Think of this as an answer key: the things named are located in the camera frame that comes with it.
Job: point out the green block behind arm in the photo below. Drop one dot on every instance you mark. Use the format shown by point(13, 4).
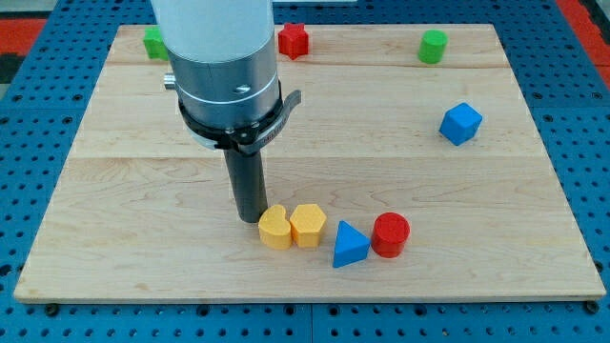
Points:
point(154, 44)

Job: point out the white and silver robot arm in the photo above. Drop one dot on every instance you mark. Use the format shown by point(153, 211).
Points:
point(223, 57)

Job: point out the light wooden board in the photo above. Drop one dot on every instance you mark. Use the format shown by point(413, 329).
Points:
point(141, 214)

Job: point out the yellow hexagon block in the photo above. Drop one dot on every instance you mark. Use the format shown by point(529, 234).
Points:
point(308, 222)

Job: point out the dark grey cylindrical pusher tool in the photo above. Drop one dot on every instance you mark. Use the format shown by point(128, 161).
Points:
point(248, 184)

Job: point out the yellow heart block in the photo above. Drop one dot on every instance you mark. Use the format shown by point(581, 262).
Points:
point(275, 231)

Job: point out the blue triangle block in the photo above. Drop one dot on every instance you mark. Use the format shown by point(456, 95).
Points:
point(351, 245)

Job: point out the red cylinder block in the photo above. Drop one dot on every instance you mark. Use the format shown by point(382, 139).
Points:
point(390, 234)

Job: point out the red star block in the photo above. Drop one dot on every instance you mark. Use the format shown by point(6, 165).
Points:
point(293, 40)

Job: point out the blue cube block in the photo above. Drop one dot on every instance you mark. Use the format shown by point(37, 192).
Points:
point(460, 123)

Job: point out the green cylinder block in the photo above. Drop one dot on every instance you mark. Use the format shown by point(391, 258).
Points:
point(432, 46)

